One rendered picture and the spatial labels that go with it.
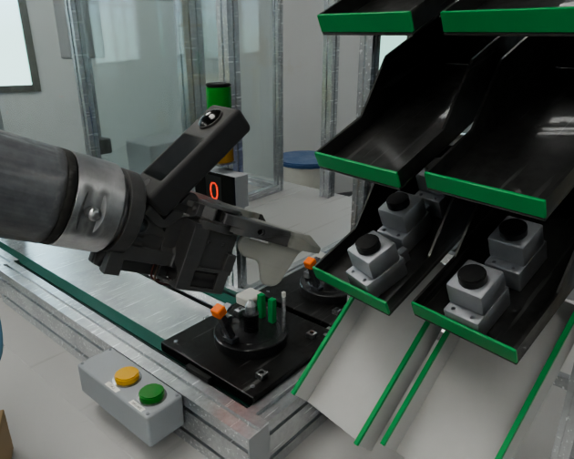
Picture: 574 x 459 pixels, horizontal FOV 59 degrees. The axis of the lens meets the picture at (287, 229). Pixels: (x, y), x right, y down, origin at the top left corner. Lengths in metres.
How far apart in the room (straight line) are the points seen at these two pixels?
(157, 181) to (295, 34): 4.05
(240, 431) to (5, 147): 0.56
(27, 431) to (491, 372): 0.77
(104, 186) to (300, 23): 4.12
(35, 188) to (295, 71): 4.14
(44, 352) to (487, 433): 0.91
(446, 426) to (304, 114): 3.98
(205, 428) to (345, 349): 0.26
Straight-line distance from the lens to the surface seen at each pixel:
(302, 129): 4.55
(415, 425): 0.75
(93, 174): 0.41
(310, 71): 4.52
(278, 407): 0.84
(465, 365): 0.74
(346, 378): 0.79
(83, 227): 0.40
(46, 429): 1.05
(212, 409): 0.85
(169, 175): 0.43
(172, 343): 0.99
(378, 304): 0.64
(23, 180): 0.38
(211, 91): 1.03
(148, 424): 0.86
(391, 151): 0.64
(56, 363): 1.20
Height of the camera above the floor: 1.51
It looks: 21 degrees down
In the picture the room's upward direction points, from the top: straight up
